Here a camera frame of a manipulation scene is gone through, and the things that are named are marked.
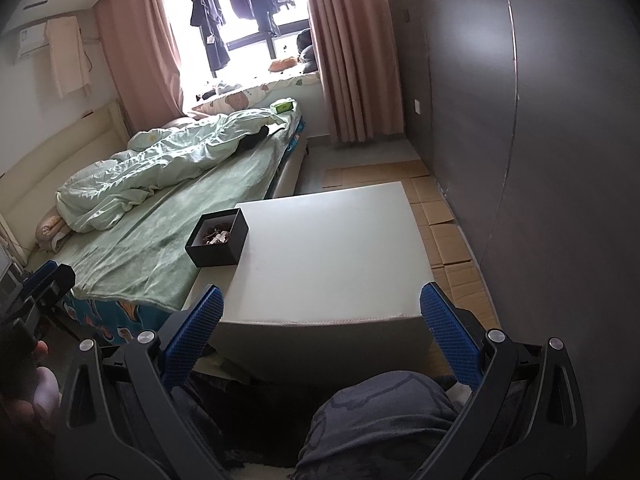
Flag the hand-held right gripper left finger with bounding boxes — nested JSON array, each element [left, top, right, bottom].
[[54, 284, 226, 480]]

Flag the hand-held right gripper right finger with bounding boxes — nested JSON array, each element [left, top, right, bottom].
[[415, 281, 589, 480]]

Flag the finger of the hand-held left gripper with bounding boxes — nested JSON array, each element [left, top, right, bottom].
[[22, 259, 60, 295]]

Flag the black square box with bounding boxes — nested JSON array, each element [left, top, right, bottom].
[[184, 208, 250, 268]]

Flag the brown seed bead bracelet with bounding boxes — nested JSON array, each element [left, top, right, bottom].
[[197, 219, 227, 241]]

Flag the person's left hand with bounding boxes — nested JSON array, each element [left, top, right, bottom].
[[0, 340, 63, 436]]

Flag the pink pillow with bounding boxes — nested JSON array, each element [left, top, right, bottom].
[[33, 206, 72, 254]]

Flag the bed with green sheet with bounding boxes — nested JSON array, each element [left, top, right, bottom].
[[65, 115, 308, 349]]

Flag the brown cardboard floor sheets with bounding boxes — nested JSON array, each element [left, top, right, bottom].
[[322, 160, 502, 335]]

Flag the green fleece blanket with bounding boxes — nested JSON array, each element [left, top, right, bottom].
[[27, 112, 306, 311]]

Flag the person's dark trousers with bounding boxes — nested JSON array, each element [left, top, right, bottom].
[[114, 369, 512, 480]]

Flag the white leather table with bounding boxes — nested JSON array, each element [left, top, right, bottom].
[[181, 181, 436, 387]]

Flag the light green duvet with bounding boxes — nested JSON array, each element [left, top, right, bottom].
[[55, 109, 287, 234]]

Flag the black garment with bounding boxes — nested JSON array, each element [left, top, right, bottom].
[[238, 126, 271, 152]]

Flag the beige hanging towel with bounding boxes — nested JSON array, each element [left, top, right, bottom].
[[43, 15, 94, 100]]

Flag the white air conditioner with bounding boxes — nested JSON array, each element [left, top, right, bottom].
[[14, 24, 52, 64]]

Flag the pink curtain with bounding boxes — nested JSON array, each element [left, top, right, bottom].
[[299, 0, 407, 147], [94, 0, 187, 134]]

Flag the printed window seat cushion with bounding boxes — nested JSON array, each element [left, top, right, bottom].
[[189, 71, 322, 117]]

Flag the dark bag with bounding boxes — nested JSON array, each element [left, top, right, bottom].
[[295, 29, 319, 74]]

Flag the cream bed frame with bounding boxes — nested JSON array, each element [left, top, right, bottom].
[[0, 99, 135, 263]]

